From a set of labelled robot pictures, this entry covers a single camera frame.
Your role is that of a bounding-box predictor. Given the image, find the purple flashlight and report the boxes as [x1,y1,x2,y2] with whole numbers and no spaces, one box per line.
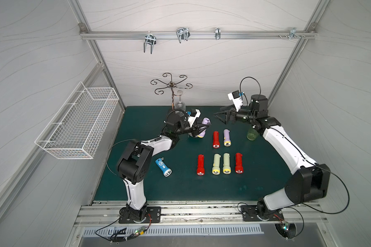
[223,129,231,147]
[197,117,211,138]

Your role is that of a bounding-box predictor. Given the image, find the red flashlight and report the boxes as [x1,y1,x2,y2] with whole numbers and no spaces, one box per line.
[235,153,244,174]
[212,131,220,149]
[197,154,205,176]

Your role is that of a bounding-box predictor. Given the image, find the blue flashlight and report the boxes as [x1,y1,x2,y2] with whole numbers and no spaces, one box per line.
[155,157,172,177]

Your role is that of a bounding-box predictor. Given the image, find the pale green flashlight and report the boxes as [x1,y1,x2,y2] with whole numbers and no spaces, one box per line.
[223,153,231,175]
[212,153,221,175]

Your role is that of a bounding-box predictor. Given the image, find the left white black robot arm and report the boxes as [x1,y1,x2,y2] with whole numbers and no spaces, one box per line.
[116,109,207,223]

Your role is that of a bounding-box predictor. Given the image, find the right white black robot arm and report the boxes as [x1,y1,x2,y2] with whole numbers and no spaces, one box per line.
[214,91,330,221]

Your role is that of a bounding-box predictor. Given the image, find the clear wine glass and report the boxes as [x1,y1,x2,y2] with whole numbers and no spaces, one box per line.
[174,90,186,111]

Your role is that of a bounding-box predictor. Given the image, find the green translucent cup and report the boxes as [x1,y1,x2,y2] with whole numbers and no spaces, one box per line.
[246,126,259,141]

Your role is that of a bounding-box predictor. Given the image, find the dark metal cup stand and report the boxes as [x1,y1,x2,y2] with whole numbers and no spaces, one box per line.
[150,72,193,110]

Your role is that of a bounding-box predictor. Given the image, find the green table mat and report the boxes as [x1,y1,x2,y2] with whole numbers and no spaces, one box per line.
[94,106,291,201]

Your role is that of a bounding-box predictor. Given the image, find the metal hook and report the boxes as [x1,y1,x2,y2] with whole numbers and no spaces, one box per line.
[278,28,306,40]
[215,27,221,40]
[176,27,190,43]
[143,34,157,54]

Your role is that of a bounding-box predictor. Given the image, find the white wire basket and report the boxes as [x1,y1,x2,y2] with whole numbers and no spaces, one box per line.
[35,82,119,160]

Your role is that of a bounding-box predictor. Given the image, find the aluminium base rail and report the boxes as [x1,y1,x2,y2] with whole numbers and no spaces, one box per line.
[74,200,328,226]

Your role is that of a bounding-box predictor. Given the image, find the aluminium cross rail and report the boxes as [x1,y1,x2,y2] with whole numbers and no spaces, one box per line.
[80,30,318,40]

